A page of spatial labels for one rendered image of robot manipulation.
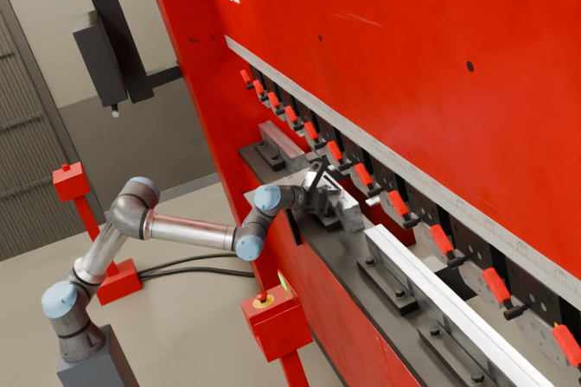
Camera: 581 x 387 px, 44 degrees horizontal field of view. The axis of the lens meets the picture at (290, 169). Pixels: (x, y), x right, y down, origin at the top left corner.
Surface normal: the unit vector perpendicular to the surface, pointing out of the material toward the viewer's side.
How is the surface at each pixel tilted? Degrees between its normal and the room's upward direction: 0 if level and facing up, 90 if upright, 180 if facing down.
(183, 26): 90
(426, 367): 0
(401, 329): 0
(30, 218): 90
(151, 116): 90
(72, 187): 90
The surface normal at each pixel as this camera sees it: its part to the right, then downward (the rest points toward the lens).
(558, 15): -0.91, 0.36
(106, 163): 0.22, 0.36
